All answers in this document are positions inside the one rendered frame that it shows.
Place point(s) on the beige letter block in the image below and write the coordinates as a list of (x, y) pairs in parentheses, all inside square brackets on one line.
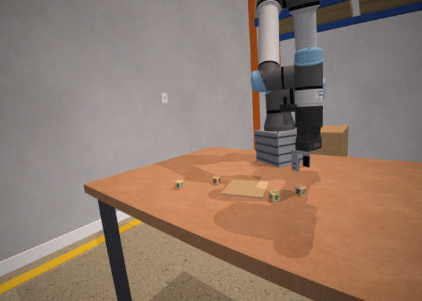
[(274, 196), (216, 180), (179, 184), (300, 190)]

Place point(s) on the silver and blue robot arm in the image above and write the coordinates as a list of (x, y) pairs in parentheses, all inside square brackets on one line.
[(279, 82)]

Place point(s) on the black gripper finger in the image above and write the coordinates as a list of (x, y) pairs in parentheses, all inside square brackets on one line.
[(295, 159), (307, 159)]

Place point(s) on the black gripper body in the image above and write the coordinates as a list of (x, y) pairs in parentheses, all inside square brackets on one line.
[(308, 118)]

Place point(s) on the tan square mat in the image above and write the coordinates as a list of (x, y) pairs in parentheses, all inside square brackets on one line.
[(246, 188)]

